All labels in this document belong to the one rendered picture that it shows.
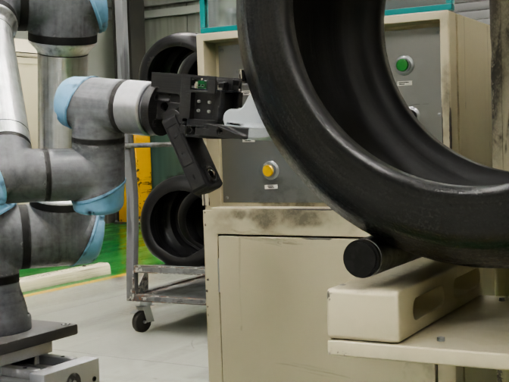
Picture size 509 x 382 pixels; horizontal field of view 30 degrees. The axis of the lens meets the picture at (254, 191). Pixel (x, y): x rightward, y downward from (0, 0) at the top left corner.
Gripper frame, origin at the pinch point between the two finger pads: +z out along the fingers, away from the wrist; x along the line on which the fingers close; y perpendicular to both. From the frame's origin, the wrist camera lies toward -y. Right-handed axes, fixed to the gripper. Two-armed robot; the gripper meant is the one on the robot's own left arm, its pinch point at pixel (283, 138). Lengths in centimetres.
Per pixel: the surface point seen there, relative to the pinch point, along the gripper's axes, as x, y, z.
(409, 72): 68, 11, -8
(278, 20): -13.1, 13.8, 4.7
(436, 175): 15.3, -3.8, 15.7
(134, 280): 315, -105, -240
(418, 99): 69, 6, -6
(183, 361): 269, -127, -177
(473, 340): -3.6, -20.4, 27.7
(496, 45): 28.3, 14.6, 18.7
